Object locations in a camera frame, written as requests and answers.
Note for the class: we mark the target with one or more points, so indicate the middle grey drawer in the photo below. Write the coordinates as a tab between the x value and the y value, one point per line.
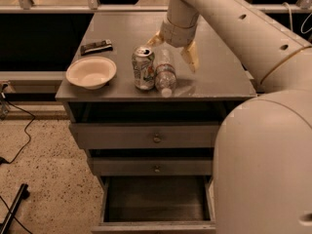
153	166

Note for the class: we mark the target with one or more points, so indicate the bottom grey open drawer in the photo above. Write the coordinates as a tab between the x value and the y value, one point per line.
156	205

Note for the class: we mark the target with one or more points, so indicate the dark snack bar wrapper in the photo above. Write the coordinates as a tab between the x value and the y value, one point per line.
96	47

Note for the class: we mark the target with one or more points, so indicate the white paper bowl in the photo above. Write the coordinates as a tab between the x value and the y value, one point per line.
91	73

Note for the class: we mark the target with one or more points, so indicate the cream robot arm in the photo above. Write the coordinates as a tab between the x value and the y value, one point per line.
263	149

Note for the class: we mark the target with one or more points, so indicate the clear plastic water bottle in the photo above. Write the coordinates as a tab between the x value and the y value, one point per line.
165	73

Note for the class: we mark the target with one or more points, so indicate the black bar on floor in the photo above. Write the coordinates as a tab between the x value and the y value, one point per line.
21	195

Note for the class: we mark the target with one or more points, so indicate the top grey drawer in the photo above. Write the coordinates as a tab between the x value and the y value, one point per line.
139	136

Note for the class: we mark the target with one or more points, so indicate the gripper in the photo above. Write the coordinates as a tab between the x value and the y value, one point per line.
177	34

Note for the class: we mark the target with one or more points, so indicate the grey wooden drawer cabinet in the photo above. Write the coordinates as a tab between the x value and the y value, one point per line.
205	96

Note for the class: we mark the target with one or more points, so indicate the aluminium soda can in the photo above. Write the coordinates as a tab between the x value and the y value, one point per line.
142	61

